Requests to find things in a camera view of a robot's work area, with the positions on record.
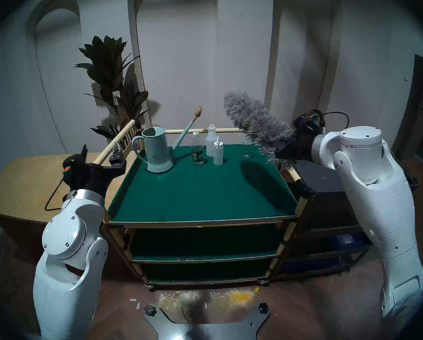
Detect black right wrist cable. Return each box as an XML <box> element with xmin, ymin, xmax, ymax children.
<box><xmin>305</xmin><ymin>110</ymin><xmax>350</xmax><ymax>131</ymax></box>

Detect green shelf cart beige rails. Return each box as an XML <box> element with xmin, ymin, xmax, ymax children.
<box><xmin>91</xmin><ymin>120</ymin><xmax>313</xmax><ymax>290</ymax></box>

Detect dark door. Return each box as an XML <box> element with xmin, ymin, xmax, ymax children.
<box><xmin>392</xmin><ymin>48</ymin><xmax>423</xmax><ymax>161</ymax></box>

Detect black utility cart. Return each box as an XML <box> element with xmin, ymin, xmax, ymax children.
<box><xmin>279</xmin><ymin>147</ymin><xmax>419</xmax><ymax>279</ymax></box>

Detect green label water bottle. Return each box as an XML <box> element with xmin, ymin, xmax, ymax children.
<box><xmin>191</xmin><ymin>132</ymin><xmax>204</xmax><ymax>167</ymax></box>

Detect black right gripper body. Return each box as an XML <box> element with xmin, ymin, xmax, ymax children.
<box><xmin>275</xmin><ymin>111</ymin><xmax>327</xmax><ymax>163</ymax></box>

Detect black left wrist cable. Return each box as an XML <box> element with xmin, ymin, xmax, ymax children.
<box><xmin>44</xmin><ymin>178</ymin><xmax>68</xmax><ymax>211</ymax></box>

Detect light blue watering can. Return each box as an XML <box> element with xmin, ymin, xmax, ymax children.
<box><xmin>131</xmin><ymin>106</ymin><xmax>203</xmax><ymax>174</ymax></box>

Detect light wooden table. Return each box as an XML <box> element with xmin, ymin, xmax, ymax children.
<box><xmin>0</xmin><ymin>152</ymin><xmax>137</xmax><ymax>269</ymax></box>

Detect white opaque plastic bottle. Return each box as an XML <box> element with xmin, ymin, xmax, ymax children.
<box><xmin>206</xmin><ymin>124</ymin><xmax>218</xmax><ymax>158</ymax></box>

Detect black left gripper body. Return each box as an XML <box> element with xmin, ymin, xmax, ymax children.
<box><xmin>62</xmin><ymin>153</ymin><xmax>127</xmax><ymax>198</ymax></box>

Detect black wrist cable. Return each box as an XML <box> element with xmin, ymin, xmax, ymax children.
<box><xmin>305</xmin><ymin>110</ymin><xmax>350</xmax><ymax>131</ymax></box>
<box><xmin>44</xmin><ymin>178</ymin><xmax>68</xmax><ymax>211</ymax></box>

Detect grey metal robot base plate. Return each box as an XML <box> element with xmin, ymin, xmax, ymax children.
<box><xmin>143</xmin><ymin>302</ymin><xmax>271</xmax><ymax>340</ymax></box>

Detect tall dark green plant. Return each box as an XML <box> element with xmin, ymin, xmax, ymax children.
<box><xmin>74</xmin><ymin>35</ymin><xmax>151</xmax><ymax>150</ymax></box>

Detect white nozzle squeeze bottle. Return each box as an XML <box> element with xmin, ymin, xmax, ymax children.
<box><xmin>213</xmin><ymin>137</ymin><xmax>224</xmax><ymax>166</ymax></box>

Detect blue storage bin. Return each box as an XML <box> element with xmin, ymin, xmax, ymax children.
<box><xmin>326</xmin><ymin>235</ymin><xmax>371</xmax><ymax>253</ymax></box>

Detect grey fluffy duster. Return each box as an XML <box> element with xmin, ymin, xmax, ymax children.
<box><xmin>224</xmin><ymin>92</ymin><xmax>295</xmax><ymax>168</ymax></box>

